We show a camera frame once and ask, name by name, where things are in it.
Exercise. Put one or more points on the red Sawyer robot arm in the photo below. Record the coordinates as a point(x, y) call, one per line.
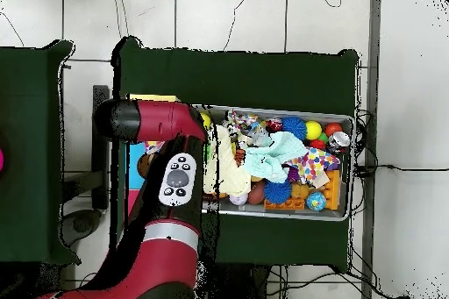
point(161, 120)

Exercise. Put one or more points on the wooden box with three holes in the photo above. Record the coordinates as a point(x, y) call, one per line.
point(135, 169)

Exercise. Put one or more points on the cream waffle cloth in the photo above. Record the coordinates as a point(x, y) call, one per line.
point(228, 169)

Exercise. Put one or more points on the yellow ball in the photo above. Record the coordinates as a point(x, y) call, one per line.
point(313, 130)
point(206, 120)

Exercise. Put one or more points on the mint waffle cloth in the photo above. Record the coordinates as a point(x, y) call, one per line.
point(270, 158)

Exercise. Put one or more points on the blue spiky ball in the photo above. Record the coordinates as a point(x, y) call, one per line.
point(294, 127)

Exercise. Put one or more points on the dark green table cloth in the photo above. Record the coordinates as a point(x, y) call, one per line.
point(28, 102)
point(245, 78)

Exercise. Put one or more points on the blue globe ball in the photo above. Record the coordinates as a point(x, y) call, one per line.
point(315, 200)

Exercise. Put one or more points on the orange ball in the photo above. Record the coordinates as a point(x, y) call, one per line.
point(332, 128)

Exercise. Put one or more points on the silver can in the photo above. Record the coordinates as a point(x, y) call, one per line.
point(339, 141)

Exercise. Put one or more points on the orange building block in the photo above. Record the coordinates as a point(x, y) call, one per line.
point(333, 186)

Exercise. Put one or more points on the grey rounded base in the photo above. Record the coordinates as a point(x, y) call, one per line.
point(82, 223)

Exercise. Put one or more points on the pink round object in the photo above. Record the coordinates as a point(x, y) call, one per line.
point(1, 160)

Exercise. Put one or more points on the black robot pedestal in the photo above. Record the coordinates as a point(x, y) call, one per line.
point(245, 282)

